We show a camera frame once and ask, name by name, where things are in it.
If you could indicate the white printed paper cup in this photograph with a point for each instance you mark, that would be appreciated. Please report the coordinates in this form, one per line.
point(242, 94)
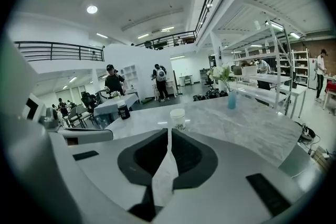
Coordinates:
point(177, 119)

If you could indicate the white metal shelf rack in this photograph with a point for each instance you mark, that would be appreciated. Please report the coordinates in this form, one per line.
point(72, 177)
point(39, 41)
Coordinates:
point(282, 60)

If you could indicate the white cubby shelf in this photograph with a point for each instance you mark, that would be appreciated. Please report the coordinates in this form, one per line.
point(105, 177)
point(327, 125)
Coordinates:
point(130, 74)

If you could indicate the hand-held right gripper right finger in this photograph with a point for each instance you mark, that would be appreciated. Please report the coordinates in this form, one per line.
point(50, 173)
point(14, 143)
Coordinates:
point(225, 173)

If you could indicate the pile of black bags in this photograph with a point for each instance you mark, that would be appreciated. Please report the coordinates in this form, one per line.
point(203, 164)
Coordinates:
point(210, 95)

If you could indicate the white long table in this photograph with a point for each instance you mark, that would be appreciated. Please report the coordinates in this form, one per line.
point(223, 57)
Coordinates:
point(265, 78)

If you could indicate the table with pale cloth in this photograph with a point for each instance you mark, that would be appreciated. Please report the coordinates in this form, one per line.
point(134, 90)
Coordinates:
point(115, 105)

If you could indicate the black printed paper cup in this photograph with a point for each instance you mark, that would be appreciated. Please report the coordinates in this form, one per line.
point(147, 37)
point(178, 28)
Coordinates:
point(123, 112)

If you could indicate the light blue vase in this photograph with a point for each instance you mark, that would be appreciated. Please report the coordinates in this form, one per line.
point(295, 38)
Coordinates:
point(232, 100)

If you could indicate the small white flower arrangement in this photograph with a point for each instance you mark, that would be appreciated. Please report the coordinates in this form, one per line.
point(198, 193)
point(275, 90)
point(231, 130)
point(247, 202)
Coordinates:
point(115, 94)

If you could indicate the white flower bouquet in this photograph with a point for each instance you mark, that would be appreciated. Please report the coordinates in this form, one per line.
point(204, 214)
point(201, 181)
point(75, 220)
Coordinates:
point(219, 73)

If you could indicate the white refrigerator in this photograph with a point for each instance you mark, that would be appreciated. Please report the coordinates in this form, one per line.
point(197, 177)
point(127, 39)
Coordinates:
point(312, 73)

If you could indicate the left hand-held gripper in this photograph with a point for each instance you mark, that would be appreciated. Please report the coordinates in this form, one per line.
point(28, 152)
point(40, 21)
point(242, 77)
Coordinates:
point(18, 91)

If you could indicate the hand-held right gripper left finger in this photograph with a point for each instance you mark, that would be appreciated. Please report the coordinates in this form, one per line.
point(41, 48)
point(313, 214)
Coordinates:
point(105, 165)

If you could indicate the round ceiling lamp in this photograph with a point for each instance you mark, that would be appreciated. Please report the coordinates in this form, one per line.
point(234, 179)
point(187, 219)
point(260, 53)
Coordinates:
point(92, 9)

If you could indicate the grey chair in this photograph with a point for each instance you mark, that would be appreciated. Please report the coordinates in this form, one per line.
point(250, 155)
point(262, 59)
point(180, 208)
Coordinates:
point(78, 116)

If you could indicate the white backpack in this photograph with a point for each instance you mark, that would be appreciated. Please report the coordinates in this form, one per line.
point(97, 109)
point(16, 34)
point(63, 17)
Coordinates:
point(160, 75)

